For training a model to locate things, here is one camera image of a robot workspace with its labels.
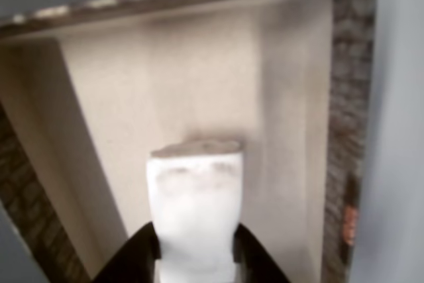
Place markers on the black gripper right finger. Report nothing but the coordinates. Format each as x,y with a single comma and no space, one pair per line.
258,260

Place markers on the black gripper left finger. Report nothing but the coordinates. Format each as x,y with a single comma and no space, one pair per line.
132,260

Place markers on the white rectangular block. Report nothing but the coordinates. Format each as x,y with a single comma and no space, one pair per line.
195,203

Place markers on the patterned open cardboard box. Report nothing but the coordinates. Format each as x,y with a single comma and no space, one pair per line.
205,74

